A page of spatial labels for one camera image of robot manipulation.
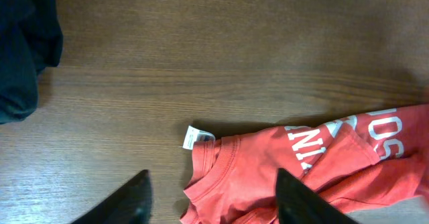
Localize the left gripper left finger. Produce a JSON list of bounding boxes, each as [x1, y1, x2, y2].
[[72, 170, 151, 224]]

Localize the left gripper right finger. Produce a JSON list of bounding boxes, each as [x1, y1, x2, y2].
[[275, 168, 358, 224]]

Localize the orange t-shirt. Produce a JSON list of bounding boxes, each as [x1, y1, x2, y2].
[[180, 105, 428, 223]]

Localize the black folded clothes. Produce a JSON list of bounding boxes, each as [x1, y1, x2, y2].
[[1, 0, 63, 124]]

